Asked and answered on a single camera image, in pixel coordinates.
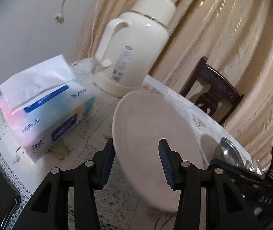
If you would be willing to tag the tissue pack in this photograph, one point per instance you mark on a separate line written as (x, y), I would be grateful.
(42, 103)

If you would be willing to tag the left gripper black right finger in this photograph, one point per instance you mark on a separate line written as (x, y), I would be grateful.
(226, 208)

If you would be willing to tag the dark wooden chair back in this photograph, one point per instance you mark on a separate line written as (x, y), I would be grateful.
(220, 88)

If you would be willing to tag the cream thermos jug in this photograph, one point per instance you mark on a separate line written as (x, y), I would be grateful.
(130, 45)

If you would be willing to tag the beige curtain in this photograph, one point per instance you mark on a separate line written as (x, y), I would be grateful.
(236, 36)

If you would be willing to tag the white oval plate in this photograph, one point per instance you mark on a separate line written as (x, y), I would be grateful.
(140, 120)

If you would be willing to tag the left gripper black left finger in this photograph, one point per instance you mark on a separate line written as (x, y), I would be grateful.
(48, 206)

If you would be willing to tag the small steel bowl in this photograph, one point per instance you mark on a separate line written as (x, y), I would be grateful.
(227, 152)

